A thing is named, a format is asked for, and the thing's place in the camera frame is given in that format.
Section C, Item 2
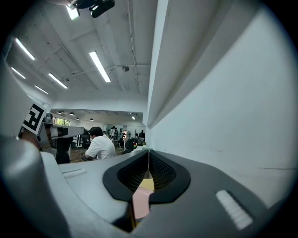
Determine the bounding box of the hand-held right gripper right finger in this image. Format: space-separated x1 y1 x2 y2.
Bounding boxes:
135 150 268 238

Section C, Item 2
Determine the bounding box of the pink big plate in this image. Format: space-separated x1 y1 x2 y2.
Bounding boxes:
132 186 155 222

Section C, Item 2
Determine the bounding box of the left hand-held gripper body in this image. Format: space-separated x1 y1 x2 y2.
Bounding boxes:
0 62 56 161

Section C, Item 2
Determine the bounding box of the person's left forearm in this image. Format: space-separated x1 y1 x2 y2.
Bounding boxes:
20 130 42 151

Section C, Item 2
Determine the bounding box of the black office chair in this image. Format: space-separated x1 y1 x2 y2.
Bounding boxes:
121 137 140 156

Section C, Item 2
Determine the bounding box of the long ceiling light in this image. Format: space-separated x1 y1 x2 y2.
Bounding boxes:
66 5 80 20
34 85 49 95
89 51 111 83
11 67 26 79
48 73 68 89
15 38 36 61

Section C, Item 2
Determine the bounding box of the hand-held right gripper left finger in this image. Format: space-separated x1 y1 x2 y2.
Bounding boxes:
58 150 149 233

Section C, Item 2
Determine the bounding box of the black head-worn camera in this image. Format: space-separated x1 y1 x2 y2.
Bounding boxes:
69 0 115 19

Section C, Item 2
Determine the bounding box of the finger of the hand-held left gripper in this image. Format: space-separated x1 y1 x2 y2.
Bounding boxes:
50 136 75 165
49 126 85 140

